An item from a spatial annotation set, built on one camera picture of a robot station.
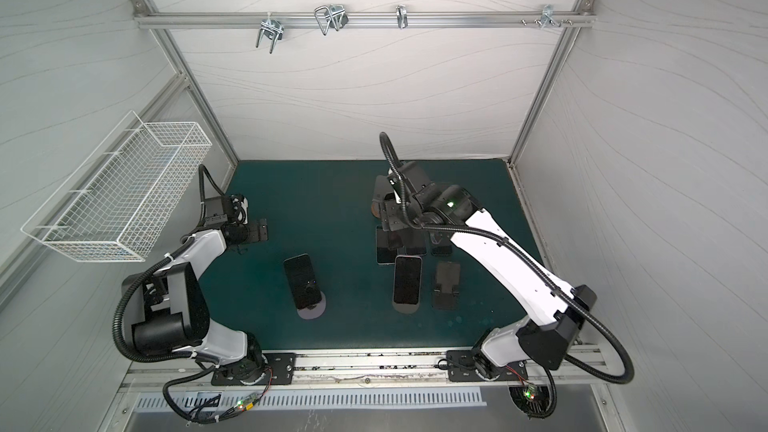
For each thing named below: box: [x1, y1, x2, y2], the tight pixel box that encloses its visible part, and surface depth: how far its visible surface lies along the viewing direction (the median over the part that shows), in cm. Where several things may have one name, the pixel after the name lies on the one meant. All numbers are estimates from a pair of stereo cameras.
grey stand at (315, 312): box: [296, 291, 326, 320], surface depth 84 cm
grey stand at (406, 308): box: [392, 298, 421, 314], surface depth 86 cm
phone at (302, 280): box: [283, 253, 322, 309], surface depth 79 cm
